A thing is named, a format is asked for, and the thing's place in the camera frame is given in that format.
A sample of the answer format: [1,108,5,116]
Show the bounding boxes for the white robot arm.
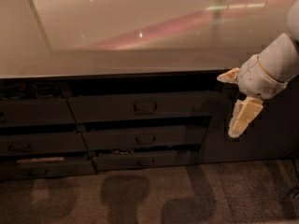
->
[217,1,299,138]

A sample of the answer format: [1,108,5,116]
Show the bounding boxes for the dark cabinet door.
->
[194,73,299,163]

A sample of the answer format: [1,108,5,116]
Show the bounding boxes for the snack bags in left drawer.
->
[0,82,63,100]

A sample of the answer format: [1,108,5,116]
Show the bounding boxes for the dark drawer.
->
[93,149,197,171]
[0,133,87,156]
[0,98,75,128]
[0,156,95,180]
[68,91,220,123]
[83,125,206,150]

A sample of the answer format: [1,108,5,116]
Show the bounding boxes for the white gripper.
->
[217,55,287,138]

